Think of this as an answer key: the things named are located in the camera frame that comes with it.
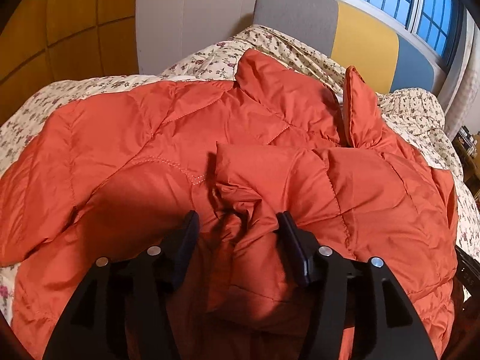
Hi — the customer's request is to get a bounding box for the window with blue panes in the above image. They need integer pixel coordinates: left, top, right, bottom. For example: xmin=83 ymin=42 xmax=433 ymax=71
xmin=342 ymin=0 xmax=465 ymax=72

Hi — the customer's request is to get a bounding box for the beige patterned right curtain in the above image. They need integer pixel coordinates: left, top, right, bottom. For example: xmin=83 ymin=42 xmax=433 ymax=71
xmin=444 ymin=25 xmax=479 ymax=140

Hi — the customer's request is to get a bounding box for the wooden bedside table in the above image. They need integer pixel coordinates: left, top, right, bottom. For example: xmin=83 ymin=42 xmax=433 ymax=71
xmin=452 ymin=126 xmax=479 ymax=206

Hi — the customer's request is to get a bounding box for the orange puffer jacket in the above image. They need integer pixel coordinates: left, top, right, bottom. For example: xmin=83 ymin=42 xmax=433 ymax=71
xmin=1 ymin=49 xmax=457 ymax=359

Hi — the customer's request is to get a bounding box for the grey yellow blue headboard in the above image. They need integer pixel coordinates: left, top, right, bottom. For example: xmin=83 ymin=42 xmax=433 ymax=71
xmin=253 ymin=0 xmax=446 ymax=94

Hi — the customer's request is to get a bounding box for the wooden wardrobe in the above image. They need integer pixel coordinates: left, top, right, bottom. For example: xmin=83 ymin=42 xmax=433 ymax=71
xmin=1 ymin=0 xmax=139 ymax=122

